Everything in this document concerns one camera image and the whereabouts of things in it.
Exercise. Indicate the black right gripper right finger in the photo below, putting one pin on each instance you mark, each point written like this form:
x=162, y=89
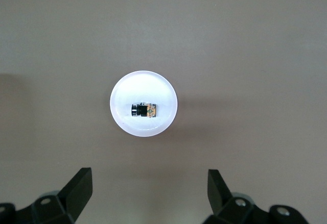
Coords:
x=217, y=193

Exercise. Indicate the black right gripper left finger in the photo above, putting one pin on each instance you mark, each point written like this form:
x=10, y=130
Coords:
x=74, y=190

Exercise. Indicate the orange push-button switch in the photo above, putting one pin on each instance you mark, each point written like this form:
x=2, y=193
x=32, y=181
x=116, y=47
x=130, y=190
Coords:
x=145, y=110

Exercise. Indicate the pink round plate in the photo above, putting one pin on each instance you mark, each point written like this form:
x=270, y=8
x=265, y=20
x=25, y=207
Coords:
x=143, y=86

